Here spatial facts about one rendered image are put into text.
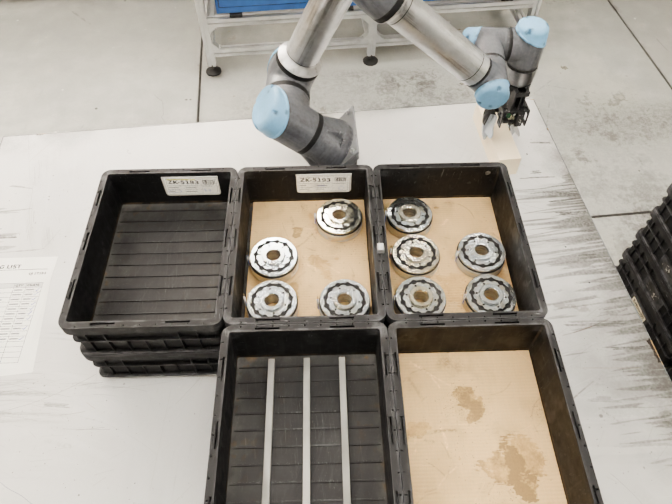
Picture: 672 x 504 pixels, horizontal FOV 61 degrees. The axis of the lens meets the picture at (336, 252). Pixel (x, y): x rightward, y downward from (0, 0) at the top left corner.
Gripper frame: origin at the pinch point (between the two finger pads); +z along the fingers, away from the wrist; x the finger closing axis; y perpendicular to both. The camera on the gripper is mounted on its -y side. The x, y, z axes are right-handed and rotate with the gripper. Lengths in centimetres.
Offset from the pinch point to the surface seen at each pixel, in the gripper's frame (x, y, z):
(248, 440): -70, 82, -9
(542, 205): 6.6, 23.9, 4.3
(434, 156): -17.9, 2.8, 4.4
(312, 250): -56, 42, -9
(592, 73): 102, -118, 75
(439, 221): -25.9, 36.5, -8.8
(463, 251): -23, 47, -12
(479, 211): -16.0, 34.6, -8.8
